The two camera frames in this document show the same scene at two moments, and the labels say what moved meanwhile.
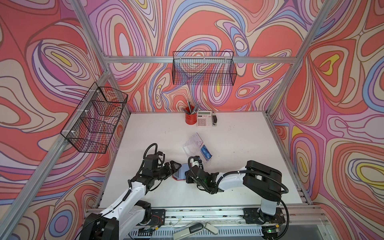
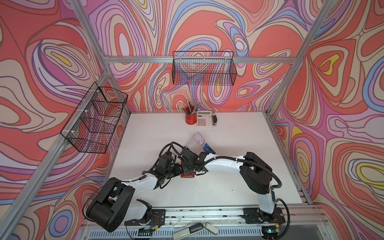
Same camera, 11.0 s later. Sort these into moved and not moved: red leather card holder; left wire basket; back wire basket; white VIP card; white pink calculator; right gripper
Moved: red leather card holder; right gripper
Not moved: left wire basket; white VIP card; back wire basket; white pink calculator
